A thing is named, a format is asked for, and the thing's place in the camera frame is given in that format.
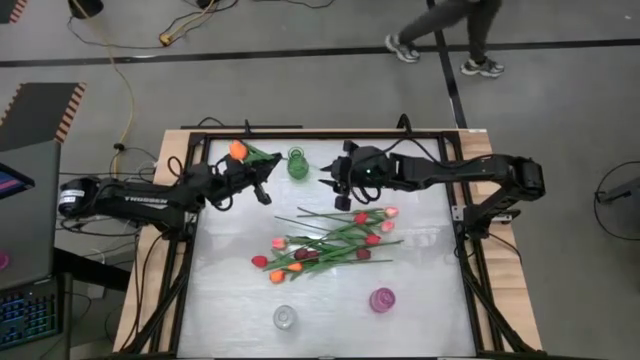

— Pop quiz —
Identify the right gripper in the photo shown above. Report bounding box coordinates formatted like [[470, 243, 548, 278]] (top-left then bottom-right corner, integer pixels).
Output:
[[319, 141, 396, 197]]

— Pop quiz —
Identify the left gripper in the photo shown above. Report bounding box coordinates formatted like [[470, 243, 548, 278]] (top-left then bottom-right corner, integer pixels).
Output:
[[219, 155, 284, 199]]

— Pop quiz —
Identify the green glass vase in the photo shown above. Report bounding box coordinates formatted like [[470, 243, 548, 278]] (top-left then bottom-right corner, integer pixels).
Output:
[[287, 146, 310, 180]]

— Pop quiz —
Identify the purple ribbed glass vase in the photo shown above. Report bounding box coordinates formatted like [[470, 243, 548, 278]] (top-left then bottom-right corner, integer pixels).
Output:
[[369, 287, 397, 314]]

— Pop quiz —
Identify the clear embossed glass vase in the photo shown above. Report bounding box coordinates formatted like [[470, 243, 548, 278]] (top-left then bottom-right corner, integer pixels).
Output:
[[272, 304, 298, 331]]

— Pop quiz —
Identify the person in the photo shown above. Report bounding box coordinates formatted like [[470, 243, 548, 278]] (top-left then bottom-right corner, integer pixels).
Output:
[[383, 0, 506, 79]]

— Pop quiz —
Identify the black mat striped edge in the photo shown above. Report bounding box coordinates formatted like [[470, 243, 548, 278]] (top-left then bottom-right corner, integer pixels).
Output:
[[0, 82, 87, 154], [0, 0, 29, 25]]

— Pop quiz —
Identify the grey laptop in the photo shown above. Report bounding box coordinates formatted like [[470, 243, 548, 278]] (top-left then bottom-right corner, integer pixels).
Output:
[[0, 139, 62, 291]]

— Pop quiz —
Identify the black round stand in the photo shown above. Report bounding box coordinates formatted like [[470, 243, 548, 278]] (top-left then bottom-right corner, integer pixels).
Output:
[[67, 0, 105, 20]]

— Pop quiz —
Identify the monitor screen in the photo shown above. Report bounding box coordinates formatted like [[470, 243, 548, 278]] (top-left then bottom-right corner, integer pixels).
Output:
[[0, 162, 36, 201]]

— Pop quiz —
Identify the backlit keyboard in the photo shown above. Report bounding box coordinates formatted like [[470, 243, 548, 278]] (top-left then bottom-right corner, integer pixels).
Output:
[[0, 279, 65, 351]]

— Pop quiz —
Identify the black stand foot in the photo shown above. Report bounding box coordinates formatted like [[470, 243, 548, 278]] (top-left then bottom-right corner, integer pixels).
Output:
[[597, 177, 640, 206]]

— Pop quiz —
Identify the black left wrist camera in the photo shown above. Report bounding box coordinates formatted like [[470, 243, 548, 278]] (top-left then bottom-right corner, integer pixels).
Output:
[[251, 182, 274, 206]]

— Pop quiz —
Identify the black metal table frame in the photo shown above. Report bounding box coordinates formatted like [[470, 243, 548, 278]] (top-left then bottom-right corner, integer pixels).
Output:
[[114, 127, 546, 360]]

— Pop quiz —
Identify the long yellow cable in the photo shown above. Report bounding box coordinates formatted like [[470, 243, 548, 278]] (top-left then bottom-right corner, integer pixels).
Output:
[[69, 0, 136, 179]]

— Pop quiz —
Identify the yellow plug cable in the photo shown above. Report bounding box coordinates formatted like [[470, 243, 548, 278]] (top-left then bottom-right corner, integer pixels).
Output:
[[158, 0, 221, 47]]

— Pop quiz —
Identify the black floor cable loop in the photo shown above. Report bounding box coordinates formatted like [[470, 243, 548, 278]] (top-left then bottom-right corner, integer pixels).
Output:
[[593, 159, 640, 251]]

